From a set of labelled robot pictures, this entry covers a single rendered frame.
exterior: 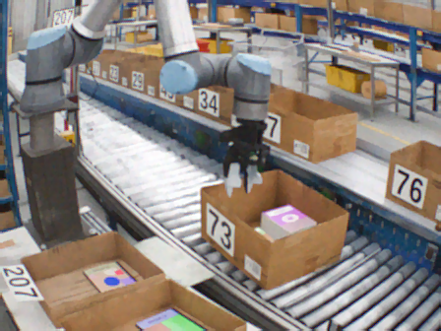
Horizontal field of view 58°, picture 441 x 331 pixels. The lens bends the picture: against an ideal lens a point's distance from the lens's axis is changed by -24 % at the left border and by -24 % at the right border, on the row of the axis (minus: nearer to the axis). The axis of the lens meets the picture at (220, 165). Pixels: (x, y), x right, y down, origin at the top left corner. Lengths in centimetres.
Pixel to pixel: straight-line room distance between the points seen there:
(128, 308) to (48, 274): 34
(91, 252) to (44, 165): 32
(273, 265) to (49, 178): 75
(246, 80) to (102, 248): 65
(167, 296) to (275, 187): 64
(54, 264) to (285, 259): 69
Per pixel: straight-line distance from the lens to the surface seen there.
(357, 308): 130
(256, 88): 125
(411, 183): 154
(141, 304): 123
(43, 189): 154
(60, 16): 264
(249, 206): 169
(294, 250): 134
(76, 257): 145
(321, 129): 185
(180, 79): 117
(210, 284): 146
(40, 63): 146
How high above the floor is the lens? 156
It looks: 22 degrees down
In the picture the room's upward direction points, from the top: straight up
